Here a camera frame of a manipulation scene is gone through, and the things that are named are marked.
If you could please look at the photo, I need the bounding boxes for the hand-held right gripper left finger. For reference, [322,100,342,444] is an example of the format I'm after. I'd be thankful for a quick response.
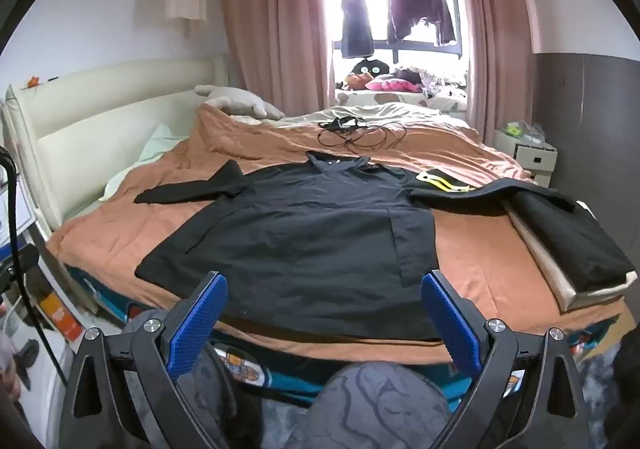
[62,270,241,449]

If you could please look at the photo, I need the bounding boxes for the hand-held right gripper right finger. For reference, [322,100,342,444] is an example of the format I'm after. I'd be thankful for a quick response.
[421,270,588,449]

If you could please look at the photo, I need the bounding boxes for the black shirt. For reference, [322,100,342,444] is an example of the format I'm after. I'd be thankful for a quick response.
[134,152,581,342]

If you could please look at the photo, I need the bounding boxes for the folded black clothes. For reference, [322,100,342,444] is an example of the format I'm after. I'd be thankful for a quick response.
[507,189,637,292]

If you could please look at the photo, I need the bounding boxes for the pile of mixed clothes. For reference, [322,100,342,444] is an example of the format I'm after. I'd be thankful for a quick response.
[395,66,468,100]

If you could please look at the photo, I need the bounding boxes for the dark purple hanging clothes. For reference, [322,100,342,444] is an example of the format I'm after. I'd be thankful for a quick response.
[385,0,457,46]

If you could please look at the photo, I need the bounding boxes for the orange blanket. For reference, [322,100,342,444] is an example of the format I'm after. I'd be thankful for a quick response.
[47,104,626,365]

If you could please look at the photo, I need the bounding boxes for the teal printed bed sheet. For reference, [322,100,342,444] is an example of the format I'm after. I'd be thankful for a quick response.
[65,259,626,410]

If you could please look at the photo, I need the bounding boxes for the person's grey patterned pants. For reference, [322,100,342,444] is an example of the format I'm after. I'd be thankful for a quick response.
[122,309,451,449]

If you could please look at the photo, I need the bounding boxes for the folded cream cloth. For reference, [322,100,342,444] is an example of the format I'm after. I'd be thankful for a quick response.
[505,209,626,312]

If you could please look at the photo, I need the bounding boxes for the grey fluffy rug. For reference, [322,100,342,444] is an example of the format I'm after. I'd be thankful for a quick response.
[575,344,640,430]

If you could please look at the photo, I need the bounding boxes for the white nightstand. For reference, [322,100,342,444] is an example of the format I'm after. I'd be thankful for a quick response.
[492,129,558,187]

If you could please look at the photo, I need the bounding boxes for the light green pillow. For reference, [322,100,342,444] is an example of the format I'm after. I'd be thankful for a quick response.
[100,124,193,202]

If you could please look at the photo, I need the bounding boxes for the cream duvet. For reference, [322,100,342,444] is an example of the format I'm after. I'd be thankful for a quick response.
[235,104,481,134]

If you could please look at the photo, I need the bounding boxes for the grey plush toy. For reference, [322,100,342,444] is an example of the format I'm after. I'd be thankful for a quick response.
[194,85,286,120]

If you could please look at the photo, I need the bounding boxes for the cream padded headboard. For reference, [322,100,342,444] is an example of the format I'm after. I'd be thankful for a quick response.
[2,56,231,230]

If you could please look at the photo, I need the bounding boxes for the pink cushion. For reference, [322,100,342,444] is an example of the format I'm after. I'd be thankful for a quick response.
[365,77,423,93]

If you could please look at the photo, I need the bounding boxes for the black plush toy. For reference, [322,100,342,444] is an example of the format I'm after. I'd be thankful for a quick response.
[350,58,396,80]

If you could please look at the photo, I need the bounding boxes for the pink curtain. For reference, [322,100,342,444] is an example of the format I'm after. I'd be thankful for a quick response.
[450,0,536,144]
[220,0,333,107]

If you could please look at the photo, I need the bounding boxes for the dark hanging jacket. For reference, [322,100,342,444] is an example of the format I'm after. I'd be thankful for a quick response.
[340,0,375,58]

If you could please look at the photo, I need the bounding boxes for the thick black gripper cable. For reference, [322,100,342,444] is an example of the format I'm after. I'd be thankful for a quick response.
[0,146,68,395]

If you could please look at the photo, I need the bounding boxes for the thin black cable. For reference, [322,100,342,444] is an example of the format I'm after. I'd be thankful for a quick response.
[317,118,407,152]

